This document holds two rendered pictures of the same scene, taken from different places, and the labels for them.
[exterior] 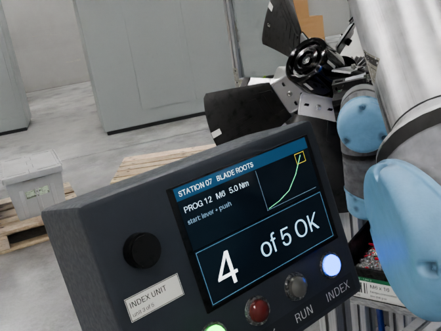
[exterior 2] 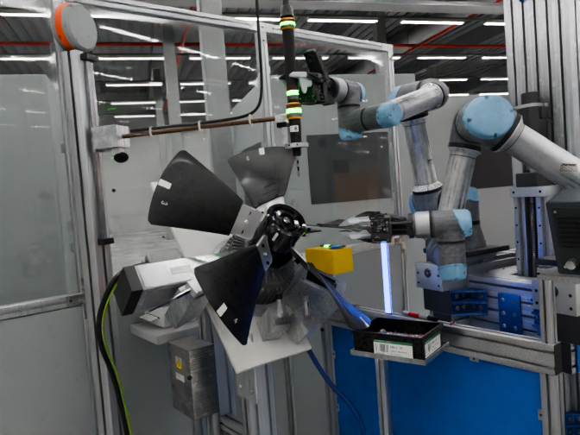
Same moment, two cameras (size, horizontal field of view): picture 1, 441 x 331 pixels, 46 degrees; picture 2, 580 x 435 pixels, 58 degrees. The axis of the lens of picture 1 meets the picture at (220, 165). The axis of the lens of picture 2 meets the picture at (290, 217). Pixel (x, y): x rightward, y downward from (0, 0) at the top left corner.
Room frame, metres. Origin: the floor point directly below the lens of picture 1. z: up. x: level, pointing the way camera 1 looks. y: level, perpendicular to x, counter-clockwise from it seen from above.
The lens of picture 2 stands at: (1.26, 1.18, 1.30)
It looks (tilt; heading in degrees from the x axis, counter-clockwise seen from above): 3 degrees down; 268
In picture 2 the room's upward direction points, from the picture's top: 4 degrees counter-clockwise
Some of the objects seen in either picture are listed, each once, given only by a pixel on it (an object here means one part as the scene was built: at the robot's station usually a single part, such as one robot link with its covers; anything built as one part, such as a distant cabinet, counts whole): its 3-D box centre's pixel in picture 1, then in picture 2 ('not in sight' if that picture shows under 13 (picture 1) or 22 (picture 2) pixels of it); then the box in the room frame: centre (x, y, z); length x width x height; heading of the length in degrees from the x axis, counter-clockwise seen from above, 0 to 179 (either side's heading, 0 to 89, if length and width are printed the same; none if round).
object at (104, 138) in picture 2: not in sight; (109, 137); (1.76, -0.54, 1.52); 0.10 x 0.07 x 0.09; 161
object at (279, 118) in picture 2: not in sight; (292, 130); (1.18, -0.33, 1.47); 0.09 x 0.07 x 0.10; 161
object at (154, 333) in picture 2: not in sight; (189, 323); (1.59, -0.71, 0.85); 0.36 x 0.24 x 0.03; 36
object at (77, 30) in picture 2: not in sight; (74, 28); (1.85, -0.57, 1.88); 0.16 x 0.07 x 0.16; 71
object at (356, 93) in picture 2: not in sight; (348, 92); (0.98, -0.53, 1.61); 0.11 x 0.08 x 0.09; 46
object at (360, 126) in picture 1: (363, 122); (450, 224); (0.77, -0.23, 1.17); 0.11 x 0.08 x 0.09; 163
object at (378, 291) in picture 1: (392, 260); (398, 337); (0.92, -0.31, 0.85); 0.22 x 0.17 x 0.07; 142
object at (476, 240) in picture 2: not in sight; (464, 233); (0.53, -0.76, 1.09); 0.15 x 0.15 x 0.10
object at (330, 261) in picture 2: not in sight; (329, 261); (1.05, -0.78, 1.02); 0.16 x 0.10 x 0.11; 126
